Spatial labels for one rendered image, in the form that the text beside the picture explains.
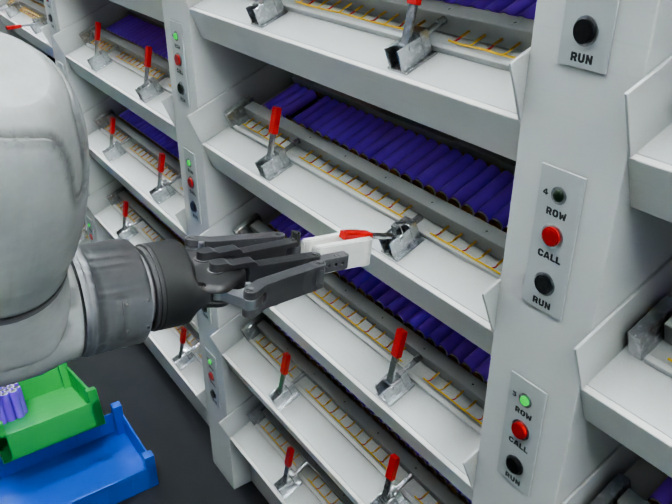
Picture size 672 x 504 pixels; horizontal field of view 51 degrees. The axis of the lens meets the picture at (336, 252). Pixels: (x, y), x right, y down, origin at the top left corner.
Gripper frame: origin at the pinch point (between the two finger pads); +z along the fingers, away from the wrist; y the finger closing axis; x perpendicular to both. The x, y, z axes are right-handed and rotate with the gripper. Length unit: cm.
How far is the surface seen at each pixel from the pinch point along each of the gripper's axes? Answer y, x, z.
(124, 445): -69, -76, 3
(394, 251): 1.0, -0.7, 6.9
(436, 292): 8.0, -2.1, 6.8
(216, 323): -45, -35, 11
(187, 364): -69, -59, 17
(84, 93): -115, -11, 11
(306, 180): -20.5, -0.3, 9.8
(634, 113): 25.6, 20.4, 2.8
